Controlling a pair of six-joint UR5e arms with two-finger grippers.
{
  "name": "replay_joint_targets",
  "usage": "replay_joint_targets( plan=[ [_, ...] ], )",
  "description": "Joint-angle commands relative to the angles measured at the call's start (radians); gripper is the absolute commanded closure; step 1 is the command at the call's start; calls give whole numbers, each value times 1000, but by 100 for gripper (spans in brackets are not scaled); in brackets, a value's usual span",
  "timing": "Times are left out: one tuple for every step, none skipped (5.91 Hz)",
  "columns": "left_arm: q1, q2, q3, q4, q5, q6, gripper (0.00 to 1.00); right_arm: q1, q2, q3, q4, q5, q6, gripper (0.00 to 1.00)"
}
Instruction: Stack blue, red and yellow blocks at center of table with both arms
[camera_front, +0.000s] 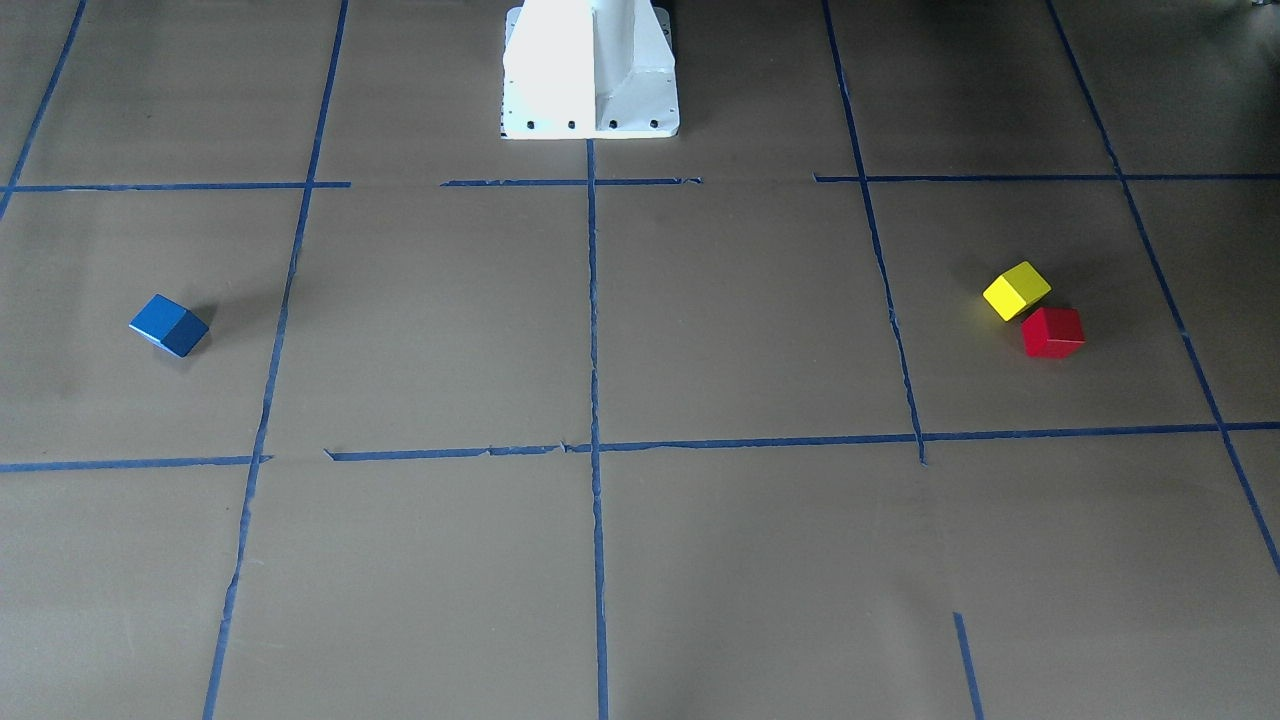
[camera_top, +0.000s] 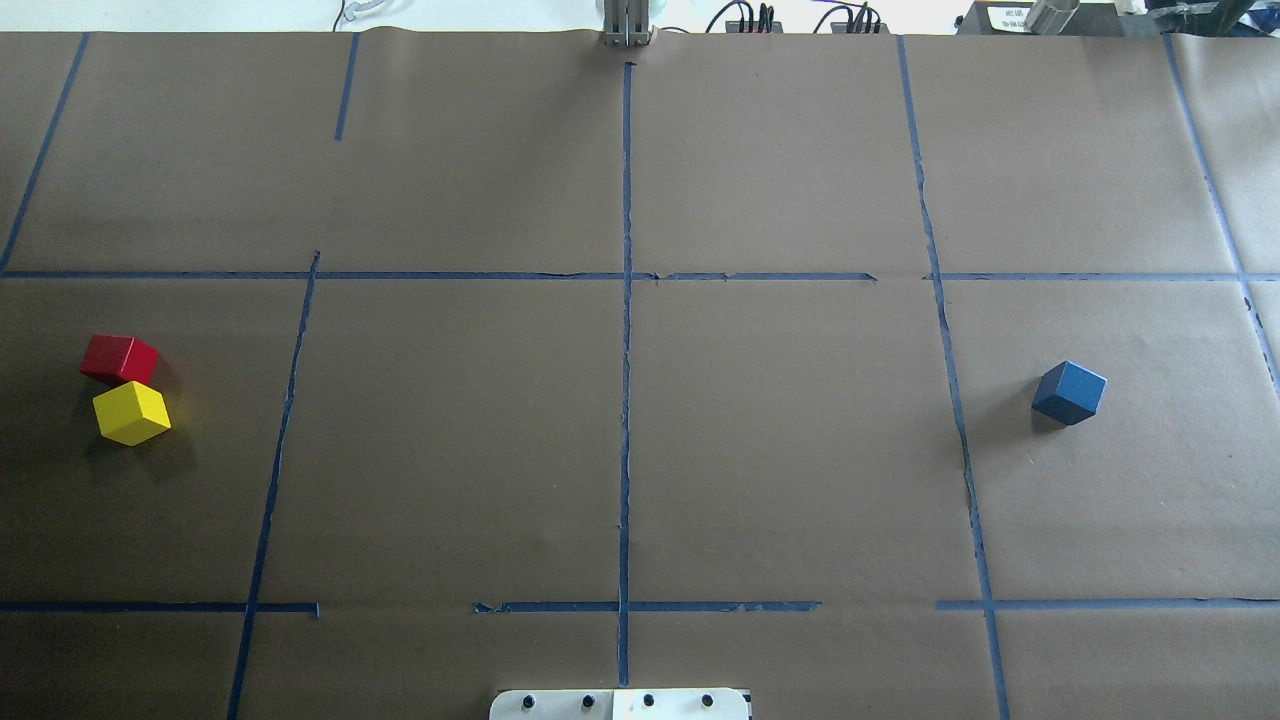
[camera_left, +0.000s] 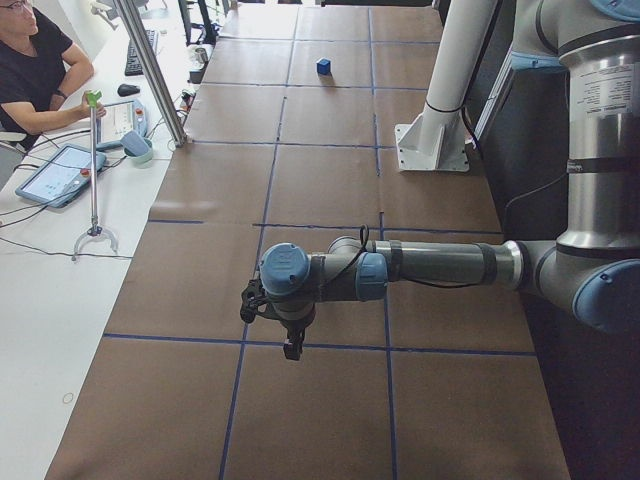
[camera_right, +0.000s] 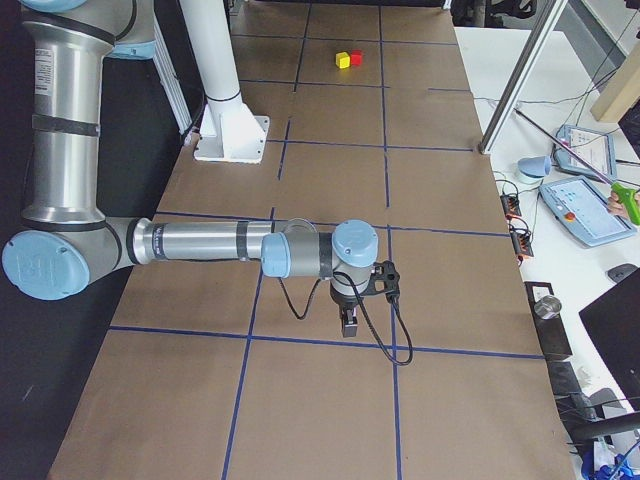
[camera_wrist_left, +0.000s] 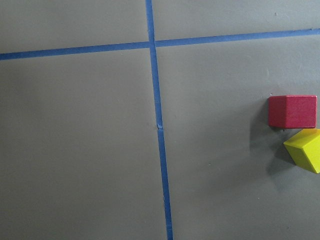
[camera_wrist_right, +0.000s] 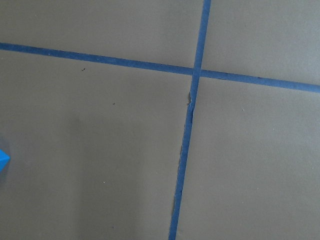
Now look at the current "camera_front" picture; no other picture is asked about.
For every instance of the blue wooden block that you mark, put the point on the blue wooden block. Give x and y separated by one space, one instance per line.
167 325

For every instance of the red wooden block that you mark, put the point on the red wooden block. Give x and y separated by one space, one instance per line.
1054 332

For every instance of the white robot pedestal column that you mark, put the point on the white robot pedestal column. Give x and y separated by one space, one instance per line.
574 70

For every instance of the yellow wooden block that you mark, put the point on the yellow wooden block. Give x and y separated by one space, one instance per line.
1015 290

